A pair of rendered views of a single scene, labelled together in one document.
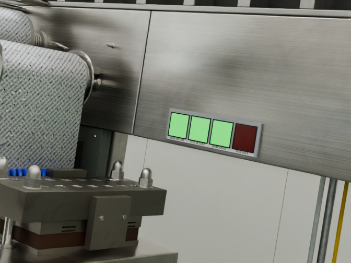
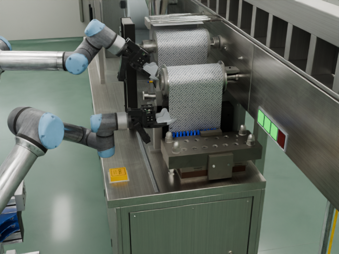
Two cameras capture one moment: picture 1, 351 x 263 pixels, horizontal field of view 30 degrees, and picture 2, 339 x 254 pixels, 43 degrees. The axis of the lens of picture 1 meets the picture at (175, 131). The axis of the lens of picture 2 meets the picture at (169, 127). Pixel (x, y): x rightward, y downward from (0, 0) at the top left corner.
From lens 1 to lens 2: 0.92 m
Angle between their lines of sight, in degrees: 43
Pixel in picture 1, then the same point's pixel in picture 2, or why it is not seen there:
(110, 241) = (222, 175)
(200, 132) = (267, 126)
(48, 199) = (182, 158)
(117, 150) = not seen: hidden behind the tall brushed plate
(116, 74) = (243, 75)
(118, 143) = not seen: hidden behind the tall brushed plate
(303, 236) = not seen: outside the picture
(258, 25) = (289, 75)
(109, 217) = (219, 165)
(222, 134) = (274, 132)
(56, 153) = (208, 120)
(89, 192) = (206, 153)
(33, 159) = (194, 125)
